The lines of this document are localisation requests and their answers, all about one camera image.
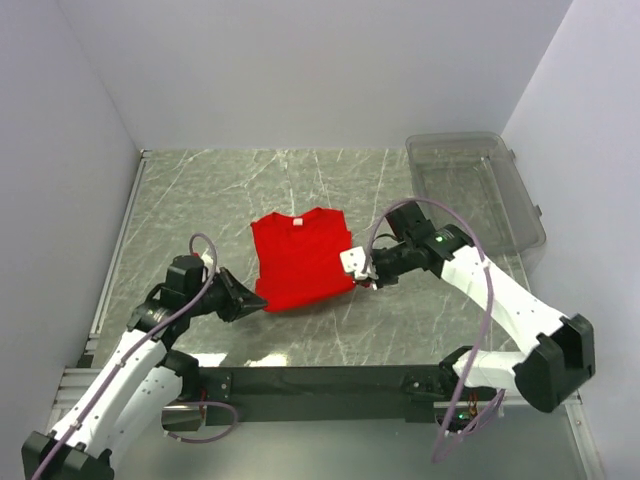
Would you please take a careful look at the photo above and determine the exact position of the aluminium front frame rail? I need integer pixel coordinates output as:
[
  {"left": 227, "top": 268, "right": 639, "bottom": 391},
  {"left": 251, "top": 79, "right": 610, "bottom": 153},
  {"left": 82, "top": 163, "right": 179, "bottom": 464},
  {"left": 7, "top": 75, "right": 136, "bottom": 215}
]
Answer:
[{"left": 52, "top": 368, "right": 583, "bottom": 411}]

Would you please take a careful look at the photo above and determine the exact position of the red t shirt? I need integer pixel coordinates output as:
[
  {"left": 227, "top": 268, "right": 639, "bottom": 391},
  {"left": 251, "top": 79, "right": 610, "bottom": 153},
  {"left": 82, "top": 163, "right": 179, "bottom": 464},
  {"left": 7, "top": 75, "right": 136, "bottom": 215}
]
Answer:
[{"left": 251, "top": 207, "right": 355, "bottom": 314}]

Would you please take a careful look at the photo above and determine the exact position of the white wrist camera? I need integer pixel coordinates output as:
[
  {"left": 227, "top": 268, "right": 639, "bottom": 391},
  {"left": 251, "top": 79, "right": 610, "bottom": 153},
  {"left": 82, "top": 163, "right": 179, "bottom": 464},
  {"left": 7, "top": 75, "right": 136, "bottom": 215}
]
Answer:
[
  {"left": 194, "top": 252, "right": 214, "bottom": 270},
  {"left": 339, "top": 246, "right": 377, "bottom": 282}
]

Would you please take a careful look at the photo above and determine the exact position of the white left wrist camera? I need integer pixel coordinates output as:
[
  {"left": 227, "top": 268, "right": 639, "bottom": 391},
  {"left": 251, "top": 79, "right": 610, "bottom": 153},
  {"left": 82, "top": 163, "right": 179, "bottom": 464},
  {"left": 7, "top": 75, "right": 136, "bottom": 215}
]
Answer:
[{"left": 194, "top": 252, "right": 214, "bottom": 270}]

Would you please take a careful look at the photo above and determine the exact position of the clear plastic storage bin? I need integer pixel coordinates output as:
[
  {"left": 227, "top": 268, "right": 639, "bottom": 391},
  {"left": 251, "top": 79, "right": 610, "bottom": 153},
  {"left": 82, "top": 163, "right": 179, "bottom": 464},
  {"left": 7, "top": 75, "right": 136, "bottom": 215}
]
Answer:
[{"left": 406, "top": 131, "right": 546, "bottom": 256}]

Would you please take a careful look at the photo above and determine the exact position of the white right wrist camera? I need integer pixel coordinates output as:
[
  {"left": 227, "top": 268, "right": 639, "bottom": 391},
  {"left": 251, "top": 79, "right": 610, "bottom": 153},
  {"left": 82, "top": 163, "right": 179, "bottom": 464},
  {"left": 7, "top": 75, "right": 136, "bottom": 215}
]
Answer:
[{"left": 339, "top": 246, "right": 377, "bottom": 282}]

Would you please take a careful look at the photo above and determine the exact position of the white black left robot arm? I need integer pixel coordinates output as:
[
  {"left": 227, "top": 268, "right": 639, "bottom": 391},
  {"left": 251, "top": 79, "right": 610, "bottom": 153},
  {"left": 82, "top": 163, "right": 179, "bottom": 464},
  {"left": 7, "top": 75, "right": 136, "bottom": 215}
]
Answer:
[{"left": 21, "top": 254, "right": 267, "bottom": 479}]

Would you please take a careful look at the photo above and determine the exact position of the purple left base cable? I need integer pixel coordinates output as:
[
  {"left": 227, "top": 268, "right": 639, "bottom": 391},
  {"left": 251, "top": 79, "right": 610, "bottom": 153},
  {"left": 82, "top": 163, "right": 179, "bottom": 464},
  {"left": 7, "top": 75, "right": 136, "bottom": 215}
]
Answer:
[{"left": 167, "top": 399, "right": 240, "bottom": 444}]

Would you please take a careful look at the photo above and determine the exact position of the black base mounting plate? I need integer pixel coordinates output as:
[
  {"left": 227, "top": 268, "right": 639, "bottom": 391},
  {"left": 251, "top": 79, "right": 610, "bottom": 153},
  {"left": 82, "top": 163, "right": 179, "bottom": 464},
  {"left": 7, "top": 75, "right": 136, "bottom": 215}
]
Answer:
[{"left": 200, "top": 365, "right": 458, "bottom": 423}]

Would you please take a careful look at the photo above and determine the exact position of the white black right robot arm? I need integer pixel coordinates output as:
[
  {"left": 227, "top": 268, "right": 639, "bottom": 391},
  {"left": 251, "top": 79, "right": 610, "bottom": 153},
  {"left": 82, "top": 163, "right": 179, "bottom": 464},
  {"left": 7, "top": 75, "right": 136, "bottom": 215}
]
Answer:
[{"left": 357, "top": 197, "right": 596, "bottom": 413}]

